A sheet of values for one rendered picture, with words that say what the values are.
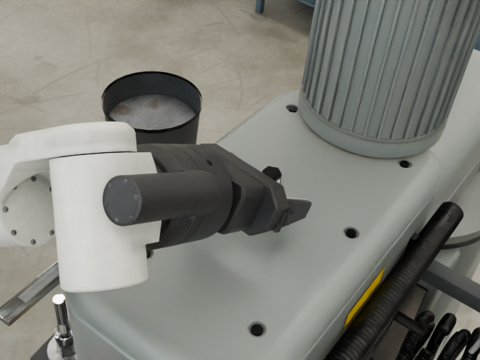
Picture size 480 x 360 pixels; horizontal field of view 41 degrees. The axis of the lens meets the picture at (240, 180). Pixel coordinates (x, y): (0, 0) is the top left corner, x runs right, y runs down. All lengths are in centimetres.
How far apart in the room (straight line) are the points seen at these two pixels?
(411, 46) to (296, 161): 19
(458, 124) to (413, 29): 46
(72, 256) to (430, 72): 47
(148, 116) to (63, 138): 268
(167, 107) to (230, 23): 191
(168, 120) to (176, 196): 267
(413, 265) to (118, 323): 38
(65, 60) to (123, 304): 395
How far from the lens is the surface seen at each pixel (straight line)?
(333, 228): 72
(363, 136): 80
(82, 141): 46
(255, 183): 60
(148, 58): 451
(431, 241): 86
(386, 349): 139
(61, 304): 136
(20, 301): 64
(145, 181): 43
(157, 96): 327
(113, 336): 64
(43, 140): 48
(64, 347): 147
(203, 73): 438
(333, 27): 75
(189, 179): 47
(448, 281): 106
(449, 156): 109
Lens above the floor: 240
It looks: 42 degrees down
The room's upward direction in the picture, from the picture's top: 6 degrees clockwise
